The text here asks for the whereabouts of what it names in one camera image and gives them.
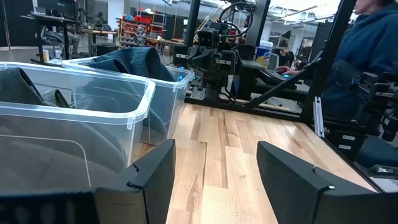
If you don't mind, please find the black aluminium rig frame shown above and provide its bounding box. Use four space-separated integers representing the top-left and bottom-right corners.
183 0 385 194

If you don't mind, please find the silver aluminium bracket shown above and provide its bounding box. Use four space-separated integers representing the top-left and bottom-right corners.
313 95 326 139

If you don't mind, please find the dark blue baseball cap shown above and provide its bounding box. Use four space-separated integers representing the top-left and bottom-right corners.
83 46 177 94

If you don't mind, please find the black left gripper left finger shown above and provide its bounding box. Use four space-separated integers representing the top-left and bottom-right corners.
93 139 177 224

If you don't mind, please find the person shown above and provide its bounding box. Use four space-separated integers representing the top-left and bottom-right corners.
272 47 295 68
322 0 398 124

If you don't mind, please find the white labelled bucket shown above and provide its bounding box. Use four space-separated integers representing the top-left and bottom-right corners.
254 39 274 70

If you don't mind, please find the clear plastic bin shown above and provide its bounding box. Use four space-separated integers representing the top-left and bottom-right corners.
61 55 196 146
0 61 156 191

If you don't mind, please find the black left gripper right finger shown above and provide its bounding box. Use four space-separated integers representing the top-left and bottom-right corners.
256 141 398 224

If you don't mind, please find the shelf with red bins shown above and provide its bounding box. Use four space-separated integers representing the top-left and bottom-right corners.
116 8 165 49

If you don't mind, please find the blue chair seat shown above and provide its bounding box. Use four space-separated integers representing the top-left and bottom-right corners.
356 136 398 170

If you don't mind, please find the black workshop desk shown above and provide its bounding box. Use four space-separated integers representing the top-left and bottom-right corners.
20 11 119 65

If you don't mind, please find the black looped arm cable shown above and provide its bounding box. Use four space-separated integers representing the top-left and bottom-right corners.
218 1 255 40

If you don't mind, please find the person's hand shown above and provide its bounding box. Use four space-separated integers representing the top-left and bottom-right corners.
275 65 300 77

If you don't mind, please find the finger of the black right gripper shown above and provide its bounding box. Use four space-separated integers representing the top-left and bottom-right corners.
173 45 189 68
215 49 237 75

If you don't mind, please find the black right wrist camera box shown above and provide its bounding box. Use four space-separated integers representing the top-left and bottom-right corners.
197 27 220 50

